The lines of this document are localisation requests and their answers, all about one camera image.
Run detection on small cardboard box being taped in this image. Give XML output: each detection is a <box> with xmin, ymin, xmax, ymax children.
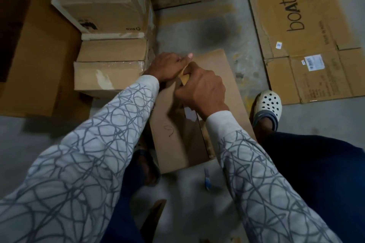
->
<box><xmin>148</xmin><ymin>48</ymin><xmax>257</xmax><ymax>175</ymax></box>
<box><xmin>73</xmin><ymin>37</ymin><xmax>155</xmax><ymax>99</ymax></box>

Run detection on large black-label cardboard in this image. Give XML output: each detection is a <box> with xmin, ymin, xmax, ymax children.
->
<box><xmin>0</xmin><ymin>0</ymin><xmax>95</xmax><ymax>123</ymax></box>

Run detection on person's left forearm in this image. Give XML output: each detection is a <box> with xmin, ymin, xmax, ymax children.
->
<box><xmin>0</xmin><ymin>74</ymin><xmax>161</xmax><ymax>243</ymax></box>

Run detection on brown plastic-wrapped stool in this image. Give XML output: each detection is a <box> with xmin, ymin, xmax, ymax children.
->
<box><xmin>139</xmin><ymin>198</ymin><xmax>168</xmax><ymax>243</ymax></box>

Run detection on blue-handled cutter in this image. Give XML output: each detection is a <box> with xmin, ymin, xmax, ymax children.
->
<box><xmin>204</xmin><ymin>167</ymin><xmax>212</xmax><ymax>192</ymax></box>

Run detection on person's right hand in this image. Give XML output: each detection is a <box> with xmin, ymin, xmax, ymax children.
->
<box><xmin>173</xmin><ymin>61</ymin><xmax>230</xmax><ymax>119</ymax></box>

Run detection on person's white clog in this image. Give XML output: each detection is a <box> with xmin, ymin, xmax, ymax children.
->
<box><xmin>251</xmin><ymin>90</ymin><xmax>284</xmax><ymax>139</ymax></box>
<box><xmin>134</xmin><ymin>148</ymin><xmax>161</xmax><ymax>187</ymax></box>

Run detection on person's right forearm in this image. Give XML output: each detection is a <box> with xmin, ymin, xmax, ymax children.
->
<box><xmin>205</xmin><ymin>109</ymin><xmax>343</xmax><ymax>243</ymax></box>

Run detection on brown packing tape roll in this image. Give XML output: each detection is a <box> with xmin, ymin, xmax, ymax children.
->
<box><xmin>178</xmin><ymin>65</ymin><xmax>192</xmax><ymax>87</ymax></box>

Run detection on person's left white clog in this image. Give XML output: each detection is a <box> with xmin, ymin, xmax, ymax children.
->
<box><xmin>134</xmin><ymin>148</ymin><xmax>161</xmax><ymax>187</ymax></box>

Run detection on person's blue trousers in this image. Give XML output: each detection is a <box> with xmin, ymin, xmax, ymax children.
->
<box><xmin>100</xmin><ymin>131</ymin><xmax>365</xmax><ymax>243</ymax></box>

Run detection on person's right white clog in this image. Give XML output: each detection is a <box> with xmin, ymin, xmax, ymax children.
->
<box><xmin>251</xmin><ymin>90</ymin><xmax>284</xmax><ymax>139</ymax></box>

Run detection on person's left hand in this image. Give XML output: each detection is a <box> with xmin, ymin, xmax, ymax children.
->
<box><xmin>143</xmin><ymin>52</ymin><xmax>195</xmax><ymax>85</ymax></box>

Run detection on brown cardboard sheet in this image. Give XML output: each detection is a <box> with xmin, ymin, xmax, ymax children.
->
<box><xmin>246</xmin><ymin>0</ymin><xmax>365</xmax><ymax>106</ymax></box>

